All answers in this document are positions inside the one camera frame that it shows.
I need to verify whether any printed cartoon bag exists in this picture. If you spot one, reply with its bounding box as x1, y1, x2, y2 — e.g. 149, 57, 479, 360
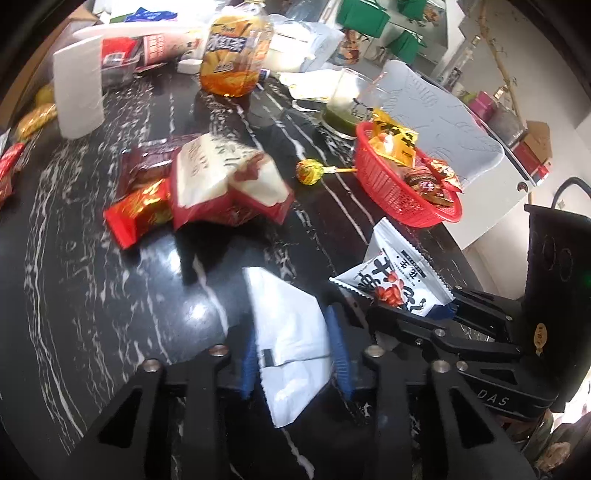
339, 30, 370, 66

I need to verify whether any small brown snack packet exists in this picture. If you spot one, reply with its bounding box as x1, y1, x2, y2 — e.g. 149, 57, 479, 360
402, 164, 447, 204

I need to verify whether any iced tea bottle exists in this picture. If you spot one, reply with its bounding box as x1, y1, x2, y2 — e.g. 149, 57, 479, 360
199, 0, 274, 98

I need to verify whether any glass cup with green drink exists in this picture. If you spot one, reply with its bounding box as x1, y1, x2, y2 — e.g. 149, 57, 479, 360
318, 67, 389, 140

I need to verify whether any red plastic basket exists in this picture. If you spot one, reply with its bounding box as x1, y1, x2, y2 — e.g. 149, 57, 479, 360
353, 121, 464, 230

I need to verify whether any small cardboard carton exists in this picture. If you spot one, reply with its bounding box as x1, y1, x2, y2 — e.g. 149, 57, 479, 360
524, 121, 554, 162

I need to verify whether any smiley print paper bag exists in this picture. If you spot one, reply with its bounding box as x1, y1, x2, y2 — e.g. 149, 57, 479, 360
279, 69, 345, 100

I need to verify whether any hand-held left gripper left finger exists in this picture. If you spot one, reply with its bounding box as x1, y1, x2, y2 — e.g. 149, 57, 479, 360
69, 332, 257, 480

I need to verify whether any white silver snack packet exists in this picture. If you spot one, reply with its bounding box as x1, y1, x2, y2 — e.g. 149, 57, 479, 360
242, 267, 334, 429

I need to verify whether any person's patterned clothing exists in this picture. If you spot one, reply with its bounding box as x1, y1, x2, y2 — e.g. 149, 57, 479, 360
522, 406, 591, 478

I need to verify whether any yellow lollipop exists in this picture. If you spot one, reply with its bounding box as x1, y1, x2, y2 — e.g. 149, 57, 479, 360
295, 159, 359, 187

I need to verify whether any red box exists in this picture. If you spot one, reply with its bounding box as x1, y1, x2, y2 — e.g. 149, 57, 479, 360
512, 143, 550, 181

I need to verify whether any dark brown snack packet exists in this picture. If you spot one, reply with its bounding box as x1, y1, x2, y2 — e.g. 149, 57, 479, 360
115, 134, 204, 199

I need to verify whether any white paper towel roll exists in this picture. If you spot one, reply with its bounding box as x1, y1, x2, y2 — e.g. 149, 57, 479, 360
52, 34, 106, 140

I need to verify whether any pink box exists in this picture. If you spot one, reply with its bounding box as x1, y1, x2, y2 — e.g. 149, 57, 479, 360
468, 91, 498, 121

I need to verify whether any golden snack packet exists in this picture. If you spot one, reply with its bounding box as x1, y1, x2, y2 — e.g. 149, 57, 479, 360
16, 102, 59, 142

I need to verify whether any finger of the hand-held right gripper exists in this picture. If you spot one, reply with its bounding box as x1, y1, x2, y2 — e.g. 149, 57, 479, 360
366, 308, 525, 364
427, 285, 525, 343

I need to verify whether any yellow snack packet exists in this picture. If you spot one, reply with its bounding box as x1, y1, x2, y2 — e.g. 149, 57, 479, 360
369, 107, 419, 167

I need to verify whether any small orange-red snack packet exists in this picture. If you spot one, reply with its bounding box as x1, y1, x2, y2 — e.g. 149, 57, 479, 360
425, 157, 463, 193

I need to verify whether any red and white snack bag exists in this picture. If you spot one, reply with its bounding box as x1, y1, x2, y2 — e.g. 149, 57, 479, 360
171, 133, 296, 231

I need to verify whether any clear plastic container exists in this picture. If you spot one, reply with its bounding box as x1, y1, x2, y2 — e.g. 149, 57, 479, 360
102, 37, 144, 89

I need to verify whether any white peanut snack packet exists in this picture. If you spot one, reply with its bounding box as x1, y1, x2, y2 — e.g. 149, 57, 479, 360
329, 217, 456, 319

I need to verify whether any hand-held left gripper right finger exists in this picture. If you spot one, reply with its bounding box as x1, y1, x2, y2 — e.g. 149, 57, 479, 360
325, 305, 537, 480

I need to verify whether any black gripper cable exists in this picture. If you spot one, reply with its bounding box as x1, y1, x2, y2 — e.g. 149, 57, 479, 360
549, 176, 591, 209

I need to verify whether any pink and white paper cup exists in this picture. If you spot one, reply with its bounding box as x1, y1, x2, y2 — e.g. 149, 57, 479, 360
139, 25, 206, 68

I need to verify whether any blue printed packet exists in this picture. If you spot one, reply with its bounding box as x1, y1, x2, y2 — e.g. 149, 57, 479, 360
124, 7, 179, 24

